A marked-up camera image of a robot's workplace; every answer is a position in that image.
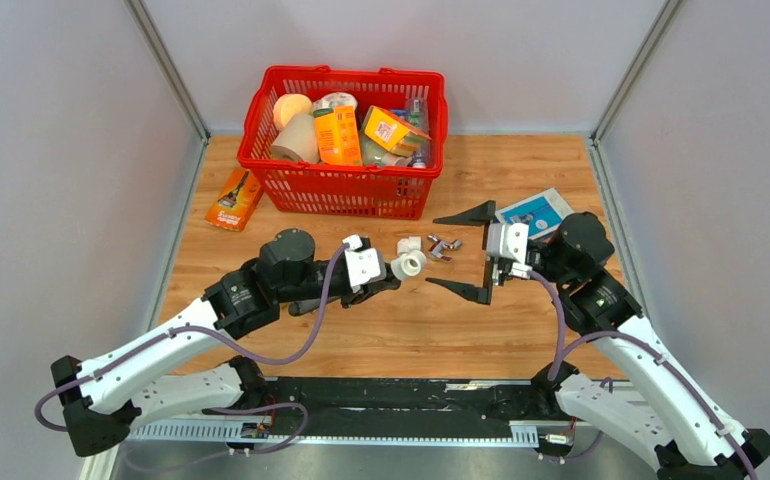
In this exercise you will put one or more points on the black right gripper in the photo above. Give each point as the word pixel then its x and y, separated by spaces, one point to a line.
pixel 491 270

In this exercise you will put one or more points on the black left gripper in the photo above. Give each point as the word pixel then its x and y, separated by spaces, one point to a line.
pixel 365 292

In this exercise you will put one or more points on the white plastic pipe fitting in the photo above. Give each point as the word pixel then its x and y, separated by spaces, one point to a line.
pixel 408 264

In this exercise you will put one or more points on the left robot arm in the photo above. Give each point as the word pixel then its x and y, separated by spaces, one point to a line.
pixel 104 398

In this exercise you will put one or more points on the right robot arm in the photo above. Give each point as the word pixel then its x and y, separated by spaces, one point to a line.
pixel 682 433

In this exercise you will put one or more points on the white plastic elbow fitting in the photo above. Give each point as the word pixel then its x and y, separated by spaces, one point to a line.
pixel 409 244

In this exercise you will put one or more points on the blue white razor box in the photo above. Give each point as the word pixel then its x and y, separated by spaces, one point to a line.
pixel 543 212

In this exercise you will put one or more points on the orange yellow tilted box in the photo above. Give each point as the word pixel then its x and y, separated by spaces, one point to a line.
pixel 393 133

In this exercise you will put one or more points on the clear plastic bottle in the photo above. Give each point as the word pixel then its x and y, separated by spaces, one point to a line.
pixel 417 115

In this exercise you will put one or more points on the red plastic shopping basket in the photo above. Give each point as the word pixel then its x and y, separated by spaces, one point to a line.
pixel 385 185

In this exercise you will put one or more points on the orange tall box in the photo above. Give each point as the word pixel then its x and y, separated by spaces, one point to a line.
pixel 338 136

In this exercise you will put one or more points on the beige paper roll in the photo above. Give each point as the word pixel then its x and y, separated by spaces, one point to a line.
pixel 297 142

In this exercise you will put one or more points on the orange razor box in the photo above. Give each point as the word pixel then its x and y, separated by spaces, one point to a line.
pixel 237 201

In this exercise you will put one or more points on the white tape roll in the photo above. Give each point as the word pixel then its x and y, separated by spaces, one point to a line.
pixel 334 100

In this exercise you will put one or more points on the orange round sponge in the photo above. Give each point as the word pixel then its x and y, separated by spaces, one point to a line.
pixel 289 105

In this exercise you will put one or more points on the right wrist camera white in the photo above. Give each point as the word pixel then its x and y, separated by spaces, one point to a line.
pixel 506 240

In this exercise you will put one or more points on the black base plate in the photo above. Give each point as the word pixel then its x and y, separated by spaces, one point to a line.
pixel 399 407

